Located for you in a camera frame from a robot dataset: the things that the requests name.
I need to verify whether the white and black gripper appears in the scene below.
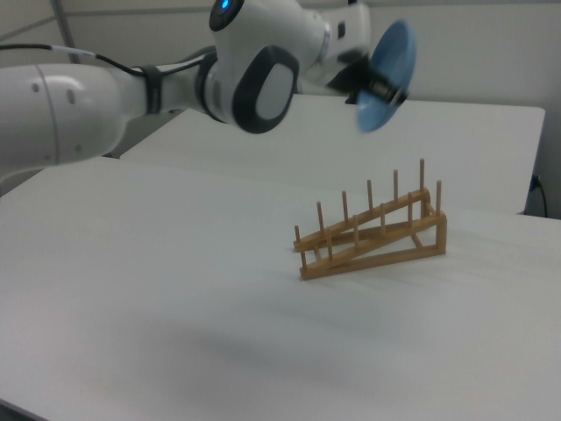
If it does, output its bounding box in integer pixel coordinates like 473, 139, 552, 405
302, 2, 409, 107

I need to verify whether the blue round plate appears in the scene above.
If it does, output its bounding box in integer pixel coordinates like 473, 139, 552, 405
354, 18, 418, 134

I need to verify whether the wooden plate rack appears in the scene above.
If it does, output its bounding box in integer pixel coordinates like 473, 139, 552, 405
292, 158, 449, 282

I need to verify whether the black wall cable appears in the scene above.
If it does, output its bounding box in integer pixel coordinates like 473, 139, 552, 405
529, 174, 550, 218

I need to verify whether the black and white arm cable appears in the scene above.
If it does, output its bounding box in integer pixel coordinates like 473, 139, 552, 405
0, 42, 146, 76

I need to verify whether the grey partition frame post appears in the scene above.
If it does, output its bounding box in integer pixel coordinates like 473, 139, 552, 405
51, 0, 71, 47

